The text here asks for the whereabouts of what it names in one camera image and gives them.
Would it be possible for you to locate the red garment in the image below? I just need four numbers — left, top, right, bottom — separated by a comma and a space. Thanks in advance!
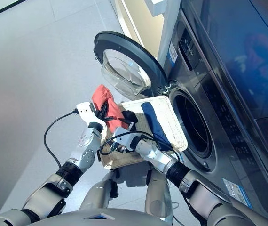
91, 84, 130, 134

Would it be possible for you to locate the black garment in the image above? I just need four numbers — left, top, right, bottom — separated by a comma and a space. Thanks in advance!
122, 110, 139, 125

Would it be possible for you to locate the blue garment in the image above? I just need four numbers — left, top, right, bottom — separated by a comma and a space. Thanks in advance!
140, 101, 174, 151

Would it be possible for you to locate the round glass washing machine door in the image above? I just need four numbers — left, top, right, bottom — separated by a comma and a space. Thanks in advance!
93, 30, 172, 98

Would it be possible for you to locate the pale woven basket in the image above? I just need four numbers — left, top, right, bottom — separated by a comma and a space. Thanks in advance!
100, 95, 188, 170

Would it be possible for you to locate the grey washing machine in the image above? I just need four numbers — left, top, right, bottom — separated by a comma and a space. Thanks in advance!
157, 0, 268, 223

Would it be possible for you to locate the silver robot leg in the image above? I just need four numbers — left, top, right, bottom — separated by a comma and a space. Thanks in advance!
144, 164, 174, 224
79, 169, 120, 211

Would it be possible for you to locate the small blue white sticker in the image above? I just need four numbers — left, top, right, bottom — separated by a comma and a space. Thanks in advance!
168, 43, 179, 68

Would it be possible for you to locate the silver robot torso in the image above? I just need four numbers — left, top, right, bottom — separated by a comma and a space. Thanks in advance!
0, 207, 172, 226

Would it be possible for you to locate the white beige cabinet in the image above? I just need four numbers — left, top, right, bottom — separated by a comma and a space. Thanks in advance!
110, 0, 183, 63

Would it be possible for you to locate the large blue white sticker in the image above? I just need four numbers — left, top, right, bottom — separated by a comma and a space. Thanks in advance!
222, 178, 254, 210

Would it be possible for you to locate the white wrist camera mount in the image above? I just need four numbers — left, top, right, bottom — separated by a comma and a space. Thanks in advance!
112, 127, 139, 152
76, 101, 108, 130

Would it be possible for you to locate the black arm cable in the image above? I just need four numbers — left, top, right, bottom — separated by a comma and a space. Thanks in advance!
99, 130, 181, 163
43, 108, 80, 168

